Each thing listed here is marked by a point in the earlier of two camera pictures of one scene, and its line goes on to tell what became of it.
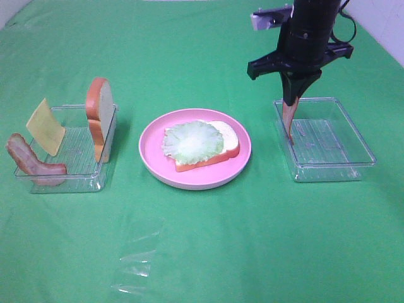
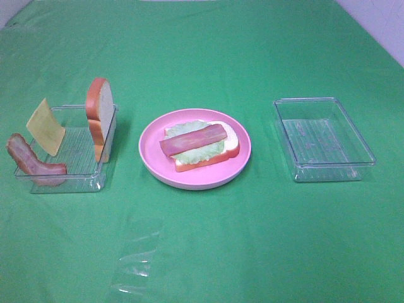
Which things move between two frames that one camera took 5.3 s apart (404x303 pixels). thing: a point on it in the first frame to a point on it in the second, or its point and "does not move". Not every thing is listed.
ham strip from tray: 289,113 to 206,136
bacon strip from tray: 43,173 does not move
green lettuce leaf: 191,142 does not move
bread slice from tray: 231,147 does not move
